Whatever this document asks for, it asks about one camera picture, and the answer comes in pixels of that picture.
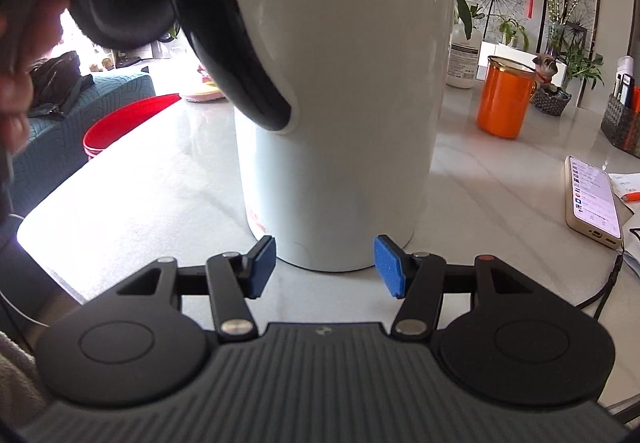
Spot lucky bamboo plant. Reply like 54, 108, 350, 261
532, 0, 607, 90

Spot black lanyard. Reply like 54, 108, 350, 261
574, 225, 640, 310

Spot white papers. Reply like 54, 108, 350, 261
606, 172, 640, 275

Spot pug dog figurine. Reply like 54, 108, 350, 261
532, 52, 567, 96

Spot white container with black handle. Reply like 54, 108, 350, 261
160, 0, 458, 272

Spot red plastic basin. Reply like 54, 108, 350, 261
82, 93, 182, 160

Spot white box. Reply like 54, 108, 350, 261
480, 40, 569, 85

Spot orange mug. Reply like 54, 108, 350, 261
476, 55, 539, 139

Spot dark mesh basket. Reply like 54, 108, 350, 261
600, 92, 640, 155

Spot person's left hand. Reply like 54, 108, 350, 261
0, 0, 72, 157

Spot gold smartphone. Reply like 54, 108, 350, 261
565, 155, 625, 250

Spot blue-grey sofa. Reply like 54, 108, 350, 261
9, 72, 157, 220

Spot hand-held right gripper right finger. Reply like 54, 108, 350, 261
374, 234, 531, 343

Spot small wicker basket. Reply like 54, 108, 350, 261
532, 86, 573, 117

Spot black clothes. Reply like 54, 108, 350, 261
29, 50, 96, 118

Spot white plastic bottle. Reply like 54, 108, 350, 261
446, 23, 484, 89

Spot yellow sponge pad pink rim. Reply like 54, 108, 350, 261
179, 82, 227, 102

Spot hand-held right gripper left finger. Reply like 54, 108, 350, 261
117, 235, 277, 343

